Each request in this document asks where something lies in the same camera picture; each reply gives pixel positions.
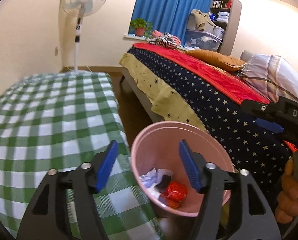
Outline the red wrapper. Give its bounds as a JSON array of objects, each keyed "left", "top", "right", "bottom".
[{"left": 160, "top": 181, "right": 188, "bottom": 209}]

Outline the purple foam fruit net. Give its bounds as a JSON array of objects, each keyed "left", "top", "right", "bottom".
[{"left": 140, "top": 168, "right": 158, "bottom": 189}]

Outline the small black item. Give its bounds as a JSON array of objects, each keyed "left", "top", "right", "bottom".
[{"left": 156, "top": 175, "right": 172, "bottom": 191}]

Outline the small white tissue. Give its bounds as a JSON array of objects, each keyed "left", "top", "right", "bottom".
[{"left": 157, "top": 169, "right": 173, "bottom": 181}]

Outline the pink plastic trash bin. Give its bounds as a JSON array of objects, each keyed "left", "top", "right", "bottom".
[{"left": 130, "top": 121, "right": 235, "bottom": 217}]

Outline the right hand orange glove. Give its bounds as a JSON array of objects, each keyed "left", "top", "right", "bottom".
[{"left": 275, "top": 158, "right": 298, "bottom": 224}]

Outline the navy star bedsheet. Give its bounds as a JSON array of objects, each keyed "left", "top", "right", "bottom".
[{"left": 120, "top": 43, "right": 292, "bottom": 194}]

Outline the plaid grey pillow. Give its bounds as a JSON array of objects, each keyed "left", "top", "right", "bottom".
[{"left": 239, "top": 54, "right": 298, "bottom": 102}]

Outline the red floral blanket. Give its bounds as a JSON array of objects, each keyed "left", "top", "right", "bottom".
[{"left": 128, "top": 43, "right": 296, "bottom": 153}]

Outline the yellow star bed skirt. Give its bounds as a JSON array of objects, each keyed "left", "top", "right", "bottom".
[{"left": 120, "top": 53, "right": 207, "bottom": 132}]

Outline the orange brown pillow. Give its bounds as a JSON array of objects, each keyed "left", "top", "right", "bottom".
[{"left": 185, "top": 49, "right": 247, "bottom": 72}]

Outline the green white checkered tablecloth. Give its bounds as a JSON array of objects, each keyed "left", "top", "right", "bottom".
[{"left": 0, "top": 72, "right": 165, "bottom": 239}]

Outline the clear storage box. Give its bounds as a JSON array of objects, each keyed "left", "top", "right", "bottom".
[{"left": 184, "top": 29, "right": 222, "bottom": 52}]

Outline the wooden bookshelf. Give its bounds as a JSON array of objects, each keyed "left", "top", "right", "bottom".
[{"left": 210, "top": 0, "right": 242, "bottom": 56}]

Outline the zebra striped cloth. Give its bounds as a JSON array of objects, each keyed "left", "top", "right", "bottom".
[{"left": 150, "top": 38, "right": 177, "bottom": 49}]

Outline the pink folded cloth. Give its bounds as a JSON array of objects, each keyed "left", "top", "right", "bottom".
[{"left": 152, "top": 30, "right": 181, "bottom": 46}]

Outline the potted green plant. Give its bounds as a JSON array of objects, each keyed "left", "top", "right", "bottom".
[{"left": 130, "top": 18, "right": 153, "bottom": 38}]

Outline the beige jacket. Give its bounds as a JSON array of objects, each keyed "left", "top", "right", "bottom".
[{"left": 191, "top": 9, "right": 216, "bottom": 33}]

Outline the white standing fan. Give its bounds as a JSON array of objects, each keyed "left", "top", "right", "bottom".
[{"left": 60, "top": 0, "right": 106, "bottom": 73}]

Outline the blue curtain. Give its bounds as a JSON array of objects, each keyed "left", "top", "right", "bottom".
[{"left": 131, "top": 0, "right": 211, "bottom": 44}]

